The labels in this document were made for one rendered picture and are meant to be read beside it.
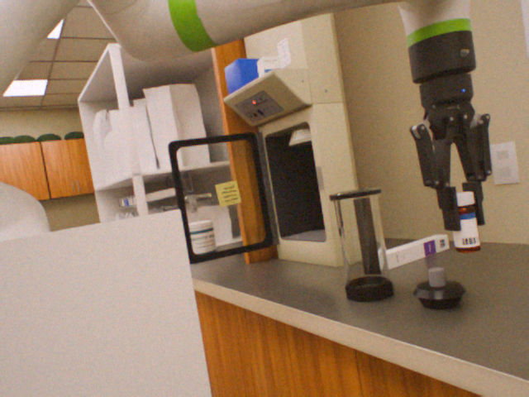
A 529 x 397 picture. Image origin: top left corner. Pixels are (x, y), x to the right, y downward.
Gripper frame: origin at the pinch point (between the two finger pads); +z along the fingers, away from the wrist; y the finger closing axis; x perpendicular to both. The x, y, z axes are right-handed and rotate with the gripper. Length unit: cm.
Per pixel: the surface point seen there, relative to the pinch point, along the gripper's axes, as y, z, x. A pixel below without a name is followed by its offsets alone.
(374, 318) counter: 12.2, 18.6, -11.6
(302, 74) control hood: -1, -36, -57
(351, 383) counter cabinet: 16.2, 31.9, -17.2
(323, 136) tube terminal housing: -5, -18, -57
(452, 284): -2.7, 15.2, -8.5
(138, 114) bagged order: 39, -53, -191
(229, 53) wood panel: 9, -54, -93
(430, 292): 2.2, 15.4, -8.4
